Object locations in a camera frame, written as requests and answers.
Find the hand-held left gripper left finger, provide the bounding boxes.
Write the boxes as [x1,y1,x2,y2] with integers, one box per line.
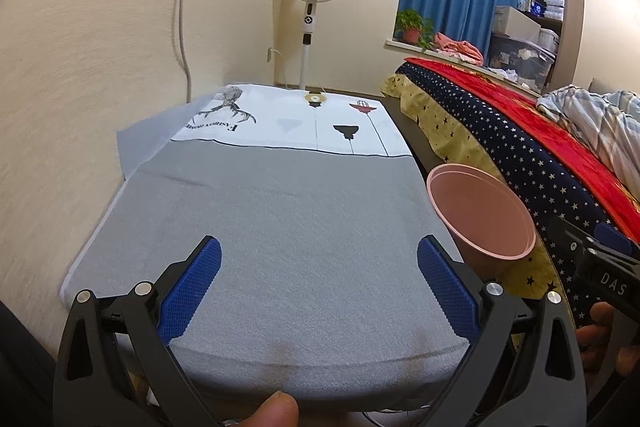
[52,235,223,427]

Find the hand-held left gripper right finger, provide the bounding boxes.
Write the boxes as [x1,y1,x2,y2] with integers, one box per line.
[416,234,587,427]

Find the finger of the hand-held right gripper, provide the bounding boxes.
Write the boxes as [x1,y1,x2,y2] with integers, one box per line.
[596,222,640,258]
[545,215,602,259]

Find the person's right hand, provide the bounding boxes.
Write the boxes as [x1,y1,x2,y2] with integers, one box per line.
[574,302,628,376]

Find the person's left hand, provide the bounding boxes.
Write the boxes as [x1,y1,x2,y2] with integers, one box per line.
[234,391,301,427]

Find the striped duvet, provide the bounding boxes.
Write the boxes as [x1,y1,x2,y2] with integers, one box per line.
[537,87,640,202]

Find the navy starry blanket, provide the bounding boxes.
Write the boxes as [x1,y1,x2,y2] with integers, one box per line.
[395,59,640,328]

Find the grey white printed tablecloth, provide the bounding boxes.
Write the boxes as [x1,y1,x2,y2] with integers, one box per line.
[60,84,473,413]

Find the red blanket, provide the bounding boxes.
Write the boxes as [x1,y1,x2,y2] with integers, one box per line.
[404,57,640,212]

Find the yellow bed sheet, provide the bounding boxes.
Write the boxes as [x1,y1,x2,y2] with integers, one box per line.
[377,74,561,303]

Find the white clothes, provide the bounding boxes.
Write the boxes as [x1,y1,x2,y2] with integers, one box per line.
[487,67,531,82]

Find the clear storage bin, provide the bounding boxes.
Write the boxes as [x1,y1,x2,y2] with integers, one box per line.
[487,34,556,92]

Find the white lidded container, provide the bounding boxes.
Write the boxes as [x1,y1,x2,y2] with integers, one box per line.
[537,27,560,52]

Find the white cardboard box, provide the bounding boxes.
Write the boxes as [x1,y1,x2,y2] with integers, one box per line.
[492,5,542,42]

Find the pink cloth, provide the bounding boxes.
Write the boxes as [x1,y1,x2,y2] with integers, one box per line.
[432,32,485,64]

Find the white windowsill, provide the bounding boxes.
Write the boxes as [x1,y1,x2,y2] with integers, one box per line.
[384,38,501,68]

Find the potted green plant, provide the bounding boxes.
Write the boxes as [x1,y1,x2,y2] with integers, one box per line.
[394,9,436,50]

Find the grey wall cable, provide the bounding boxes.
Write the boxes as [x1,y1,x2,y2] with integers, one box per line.
[172,0,197,102]

